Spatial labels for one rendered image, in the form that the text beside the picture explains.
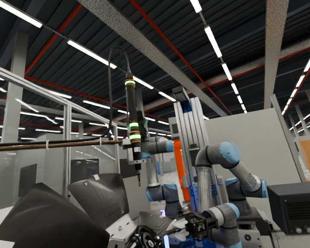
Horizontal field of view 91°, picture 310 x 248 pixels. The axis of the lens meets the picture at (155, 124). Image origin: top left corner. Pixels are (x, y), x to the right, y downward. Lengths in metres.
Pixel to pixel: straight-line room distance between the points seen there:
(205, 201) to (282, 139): 1.92
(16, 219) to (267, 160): 2.51
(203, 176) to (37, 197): 0.77
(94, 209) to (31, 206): 0.27
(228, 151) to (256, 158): 1.66
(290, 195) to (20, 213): 0.98
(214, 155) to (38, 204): 0.77
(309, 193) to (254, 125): 1.67
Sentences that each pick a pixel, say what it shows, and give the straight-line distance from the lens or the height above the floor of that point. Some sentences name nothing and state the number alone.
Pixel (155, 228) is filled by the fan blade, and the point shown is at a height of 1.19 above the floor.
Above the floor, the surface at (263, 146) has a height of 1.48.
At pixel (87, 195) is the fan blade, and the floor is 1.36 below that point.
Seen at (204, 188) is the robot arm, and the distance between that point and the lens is 0.95.
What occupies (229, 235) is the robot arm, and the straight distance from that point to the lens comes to 0.89.
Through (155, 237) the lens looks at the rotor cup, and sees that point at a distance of 0.60.
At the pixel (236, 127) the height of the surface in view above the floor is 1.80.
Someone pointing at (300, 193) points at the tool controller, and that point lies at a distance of 1.01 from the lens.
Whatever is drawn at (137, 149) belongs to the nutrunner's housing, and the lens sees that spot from 0.61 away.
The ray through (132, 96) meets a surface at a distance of 0.67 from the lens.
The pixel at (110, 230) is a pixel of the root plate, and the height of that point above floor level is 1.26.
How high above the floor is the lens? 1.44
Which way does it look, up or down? 15 degrees up
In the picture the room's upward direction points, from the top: 8 degrees counter-clockwise
